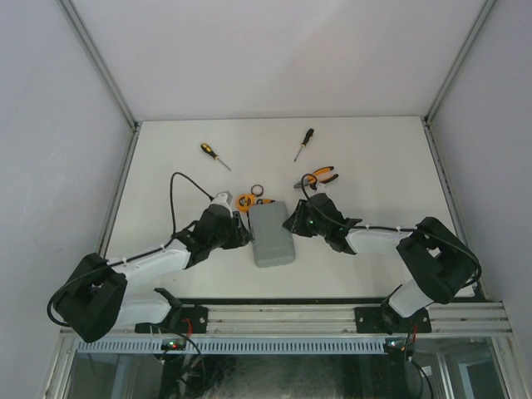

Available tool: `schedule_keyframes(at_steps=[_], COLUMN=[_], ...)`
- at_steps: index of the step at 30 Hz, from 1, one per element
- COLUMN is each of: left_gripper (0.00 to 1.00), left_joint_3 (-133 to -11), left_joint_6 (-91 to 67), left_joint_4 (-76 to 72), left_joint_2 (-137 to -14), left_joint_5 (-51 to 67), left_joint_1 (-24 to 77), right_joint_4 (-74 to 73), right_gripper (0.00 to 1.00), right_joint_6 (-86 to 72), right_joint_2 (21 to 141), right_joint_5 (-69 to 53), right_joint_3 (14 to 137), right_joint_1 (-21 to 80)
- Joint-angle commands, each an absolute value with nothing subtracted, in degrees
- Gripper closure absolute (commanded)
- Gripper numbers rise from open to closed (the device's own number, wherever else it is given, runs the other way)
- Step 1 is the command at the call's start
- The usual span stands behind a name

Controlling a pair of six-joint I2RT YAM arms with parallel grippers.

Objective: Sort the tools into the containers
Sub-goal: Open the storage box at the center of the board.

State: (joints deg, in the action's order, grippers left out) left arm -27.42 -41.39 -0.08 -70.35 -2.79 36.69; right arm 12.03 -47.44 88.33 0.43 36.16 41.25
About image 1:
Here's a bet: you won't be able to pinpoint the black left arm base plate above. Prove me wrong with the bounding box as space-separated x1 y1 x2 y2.
135 306 209 335

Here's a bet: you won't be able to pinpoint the left aluminium frame post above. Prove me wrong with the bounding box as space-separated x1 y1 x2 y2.
56 0 140 130

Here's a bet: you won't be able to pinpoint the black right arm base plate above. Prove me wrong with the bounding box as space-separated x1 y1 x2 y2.
354 307 432 335

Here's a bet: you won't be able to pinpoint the black electrical tape roll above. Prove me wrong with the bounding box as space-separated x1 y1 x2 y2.
250 185 264 197

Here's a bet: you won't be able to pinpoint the right aluminium frame post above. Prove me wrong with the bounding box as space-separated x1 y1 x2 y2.
424 0 499 124

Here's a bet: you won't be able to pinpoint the black left camera cable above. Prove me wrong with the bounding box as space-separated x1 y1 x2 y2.
45 171 217 328

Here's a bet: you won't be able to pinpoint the long black yellow screwdriver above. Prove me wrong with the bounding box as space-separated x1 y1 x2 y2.
293 128 314 162

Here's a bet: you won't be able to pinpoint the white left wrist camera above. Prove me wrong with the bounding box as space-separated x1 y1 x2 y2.
210 190 233 214

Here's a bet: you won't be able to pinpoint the orange black pliers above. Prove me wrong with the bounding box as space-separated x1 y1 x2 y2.
293 166 339 190

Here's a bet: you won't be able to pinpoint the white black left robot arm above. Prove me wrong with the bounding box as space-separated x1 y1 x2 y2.
47 204 251 342

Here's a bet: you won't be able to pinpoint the short yellow black screwdriver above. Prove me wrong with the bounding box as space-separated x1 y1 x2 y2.
200 143 231 171

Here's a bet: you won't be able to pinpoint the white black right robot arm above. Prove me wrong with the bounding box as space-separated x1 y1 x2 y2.
283 194 482 334

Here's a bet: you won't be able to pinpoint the grey slotted cable duct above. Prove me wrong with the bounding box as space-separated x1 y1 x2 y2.
76 337 387 355

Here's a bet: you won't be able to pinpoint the aluminium frame post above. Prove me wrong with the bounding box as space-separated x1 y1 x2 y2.
56 0 140 130
424 0 499 124

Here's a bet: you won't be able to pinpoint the grey plastic tool case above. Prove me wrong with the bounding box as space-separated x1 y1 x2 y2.
249 201 296 268

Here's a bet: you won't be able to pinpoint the aluminium front rail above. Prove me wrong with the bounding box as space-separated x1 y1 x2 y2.
57 302 513 337

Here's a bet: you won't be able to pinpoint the orange tape measure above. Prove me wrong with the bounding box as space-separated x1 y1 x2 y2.
236 194 256 212

